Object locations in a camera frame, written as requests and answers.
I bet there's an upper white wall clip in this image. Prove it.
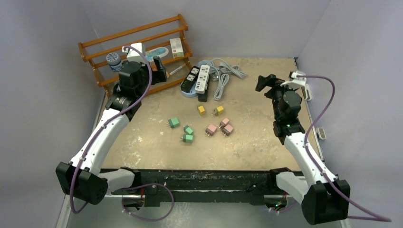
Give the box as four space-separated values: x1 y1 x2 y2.
301 84 312 101

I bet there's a white wall clip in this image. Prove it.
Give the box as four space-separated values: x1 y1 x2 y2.
301 84 312 101
316 127 326 140

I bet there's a round socket grey cable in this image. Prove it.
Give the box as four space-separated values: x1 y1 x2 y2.
195 59 218 68

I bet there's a red white pen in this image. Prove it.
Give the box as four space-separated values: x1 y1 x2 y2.
170 64 186 75

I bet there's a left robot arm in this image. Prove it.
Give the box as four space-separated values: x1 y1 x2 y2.
56 57 167 205

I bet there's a white blue round jar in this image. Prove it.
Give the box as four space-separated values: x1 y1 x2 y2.
106 52 122 72

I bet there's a pink USB charger plug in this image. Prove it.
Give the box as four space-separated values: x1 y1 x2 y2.
205 124 217 136

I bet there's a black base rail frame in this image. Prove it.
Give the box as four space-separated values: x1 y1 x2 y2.
64 170 303 209

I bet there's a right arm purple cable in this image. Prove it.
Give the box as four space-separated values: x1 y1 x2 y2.
269 75 392 223

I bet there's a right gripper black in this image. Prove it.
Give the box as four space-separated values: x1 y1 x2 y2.
255 75 297 120

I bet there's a yellow USB charger plug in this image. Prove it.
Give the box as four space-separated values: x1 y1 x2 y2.
197 105 205 116

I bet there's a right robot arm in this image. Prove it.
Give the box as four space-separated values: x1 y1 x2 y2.
255 75 350 225

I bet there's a blue toothbrush package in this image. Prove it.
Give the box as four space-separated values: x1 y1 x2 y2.
145 47 169 62

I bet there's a white power strip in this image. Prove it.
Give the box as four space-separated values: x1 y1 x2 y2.
195 65 210 94

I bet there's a round light blue power socket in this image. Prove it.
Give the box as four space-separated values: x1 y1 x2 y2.
180 90 198 98

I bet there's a small strip grey cable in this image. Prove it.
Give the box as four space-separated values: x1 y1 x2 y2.
209 62 248 81

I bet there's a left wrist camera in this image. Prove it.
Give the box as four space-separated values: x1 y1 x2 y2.
122 42 147 63

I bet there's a wooden shelf rack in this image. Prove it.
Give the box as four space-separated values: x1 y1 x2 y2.
78 14 193 97

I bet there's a green USB charger plug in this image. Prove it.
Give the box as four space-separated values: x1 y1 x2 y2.
167 117 180 128

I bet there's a white red box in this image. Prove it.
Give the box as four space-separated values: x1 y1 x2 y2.
170 38 184 58

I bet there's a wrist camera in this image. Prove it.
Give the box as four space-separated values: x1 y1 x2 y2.
122 42 147 63
280 70 307 90

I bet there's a long black power strip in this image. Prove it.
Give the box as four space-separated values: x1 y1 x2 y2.
180 66 200 93

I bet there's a lower white wall clip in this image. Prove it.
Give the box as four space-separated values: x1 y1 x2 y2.
316 127 326 140

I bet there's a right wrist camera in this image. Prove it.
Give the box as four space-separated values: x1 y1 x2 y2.
280 70 307 90

